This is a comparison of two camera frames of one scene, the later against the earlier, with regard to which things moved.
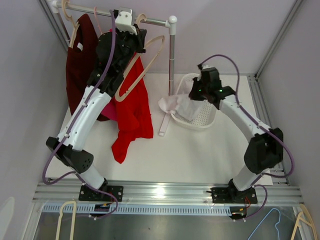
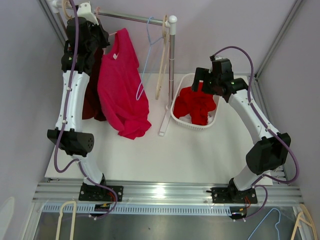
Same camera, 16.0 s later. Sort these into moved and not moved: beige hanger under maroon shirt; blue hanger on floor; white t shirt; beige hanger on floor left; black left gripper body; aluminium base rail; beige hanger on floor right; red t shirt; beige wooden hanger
Moved: black left gripper body; white t shirt; red t shirt; beige wooden hanger
Not moved: blue hanger on floor; beige hanger on floor left; beige hanger on floor right; beige hanger under maroon shirt; aluminium base rail
